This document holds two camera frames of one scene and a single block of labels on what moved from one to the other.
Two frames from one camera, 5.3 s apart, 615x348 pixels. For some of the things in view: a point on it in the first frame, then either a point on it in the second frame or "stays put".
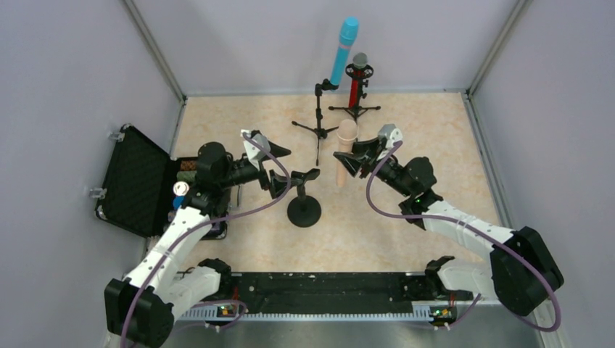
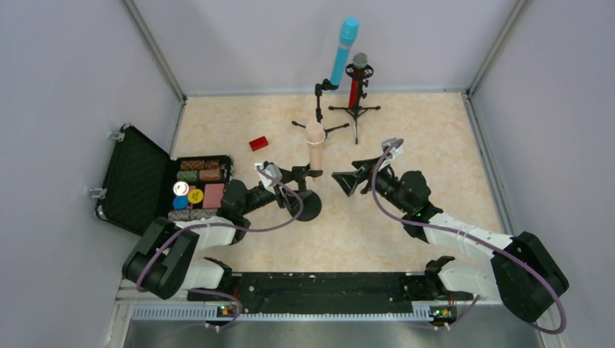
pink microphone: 347,131 -> 315,135
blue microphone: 347,35 stays put
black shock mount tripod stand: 361,74 stays put
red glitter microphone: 360,61 stays put
